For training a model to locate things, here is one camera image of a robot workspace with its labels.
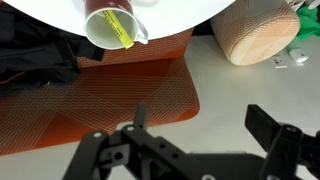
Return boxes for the green bag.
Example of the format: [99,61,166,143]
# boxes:
[288,4,320,41]

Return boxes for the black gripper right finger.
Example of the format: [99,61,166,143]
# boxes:
[244,104,320,180]

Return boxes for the yellow highlighter marker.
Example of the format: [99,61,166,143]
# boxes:
[103,9,135,50]

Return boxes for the white wall outlet plate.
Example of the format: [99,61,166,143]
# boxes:
[271,56,288,70]

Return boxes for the white power adapter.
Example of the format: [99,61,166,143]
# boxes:
[289,48,309,64]

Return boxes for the orange patterned sofa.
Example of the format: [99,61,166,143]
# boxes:
[0,28,201,156]

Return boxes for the black jacket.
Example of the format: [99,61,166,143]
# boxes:
[0,3,105,98]

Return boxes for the beige cylindrical pouf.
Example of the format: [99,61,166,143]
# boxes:
[209,0,301,67]

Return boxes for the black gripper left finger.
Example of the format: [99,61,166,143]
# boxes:
[62,104,201,180]

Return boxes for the red mug with white handle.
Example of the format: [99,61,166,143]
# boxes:
[83,0,150,51]

